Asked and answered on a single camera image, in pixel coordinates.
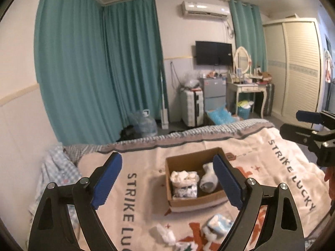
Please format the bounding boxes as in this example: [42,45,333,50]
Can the white rolled sock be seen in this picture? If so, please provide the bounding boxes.
[199,163,220,192]

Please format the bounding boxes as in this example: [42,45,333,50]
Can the cream printed blanket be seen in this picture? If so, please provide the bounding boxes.
[77,125,333,251]

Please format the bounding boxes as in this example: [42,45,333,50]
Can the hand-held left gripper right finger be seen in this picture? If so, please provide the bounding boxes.
[213,154,307,251]

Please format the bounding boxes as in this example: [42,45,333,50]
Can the large clear water bottle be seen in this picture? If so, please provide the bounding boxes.
[135,110,158,138]

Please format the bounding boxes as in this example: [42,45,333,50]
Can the clear plastic bag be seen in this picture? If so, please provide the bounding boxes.
[182,71,201,89]

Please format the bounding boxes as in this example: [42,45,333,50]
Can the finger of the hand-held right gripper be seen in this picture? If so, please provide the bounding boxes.
[296,110,335,131]
[279,123,319,151]

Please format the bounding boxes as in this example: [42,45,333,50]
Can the printed white soft pouch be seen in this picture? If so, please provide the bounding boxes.
[170,171,200,200]

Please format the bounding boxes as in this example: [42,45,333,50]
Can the blue checked quilt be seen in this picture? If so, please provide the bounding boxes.
[29,142,83,241]

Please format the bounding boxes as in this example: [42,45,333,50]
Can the wide teal curtain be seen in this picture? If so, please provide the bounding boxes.
[34,0,123,145]

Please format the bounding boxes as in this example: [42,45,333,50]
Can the white hard suitcase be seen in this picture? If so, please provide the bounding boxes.
[180,88,205,128]

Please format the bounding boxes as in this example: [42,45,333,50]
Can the oval white mirror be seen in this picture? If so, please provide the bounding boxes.
[234,46,250,75]

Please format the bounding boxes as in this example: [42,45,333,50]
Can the blue waste bin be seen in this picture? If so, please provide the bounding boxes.
[237,101,254,120]

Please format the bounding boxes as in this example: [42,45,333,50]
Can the grey checked bed sheet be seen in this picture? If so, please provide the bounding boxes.
[64,119,273,153]

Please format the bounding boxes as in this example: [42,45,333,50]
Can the dark floor bag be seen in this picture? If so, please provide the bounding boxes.
[119,127,139,142]

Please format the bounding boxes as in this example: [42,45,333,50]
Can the white sock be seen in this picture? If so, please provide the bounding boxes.
[199,163,220,192]
[149,223,177,246]

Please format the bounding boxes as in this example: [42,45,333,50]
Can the cream sliding wardrobe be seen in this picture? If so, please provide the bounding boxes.
[262,18,326,126]

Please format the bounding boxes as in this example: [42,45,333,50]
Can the white dressing table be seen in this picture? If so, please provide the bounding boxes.
[226,80,269,119]

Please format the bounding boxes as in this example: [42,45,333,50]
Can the brown cardboard box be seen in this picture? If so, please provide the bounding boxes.
[165,147,236,210]

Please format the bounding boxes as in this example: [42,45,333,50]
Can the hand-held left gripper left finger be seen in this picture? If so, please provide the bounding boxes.
[27,152,123,251]

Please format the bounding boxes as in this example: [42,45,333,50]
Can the black wall television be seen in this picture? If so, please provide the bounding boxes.
[195,41,233,66]

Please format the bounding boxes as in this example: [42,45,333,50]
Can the narrow teal curtain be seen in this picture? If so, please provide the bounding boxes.
[228,0,268,74]

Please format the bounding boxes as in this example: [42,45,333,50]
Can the blue and white soft pack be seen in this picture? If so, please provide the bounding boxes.
[204,214,234,239]

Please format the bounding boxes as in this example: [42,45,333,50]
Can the teal corner curtain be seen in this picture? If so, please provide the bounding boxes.
[101,0,170,127]

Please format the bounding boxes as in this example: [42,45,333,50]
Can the person's right hand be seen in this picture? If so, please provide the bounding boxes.
[324,167,335,198]

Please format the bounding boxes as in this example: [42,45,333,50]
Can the blue bubble wrap bag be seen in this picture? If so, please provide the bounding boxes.
[209,106,237,124]

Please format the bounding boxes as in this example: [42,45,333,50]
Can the small printed white cloth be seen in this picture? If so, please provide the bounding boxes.
[175,241,195,251]

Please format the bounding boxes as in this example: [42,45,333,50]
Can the small grey fridge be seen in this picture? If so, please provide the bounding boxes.
[200,77,227,121]

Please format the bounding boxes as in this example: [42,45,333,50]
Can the hanging clothes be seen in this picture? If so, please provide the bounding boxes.
[325,48,335,83]

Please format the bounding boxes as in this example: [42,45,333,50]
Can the white air conditioner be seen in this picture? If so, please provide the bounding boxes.
[181,1,231,21]

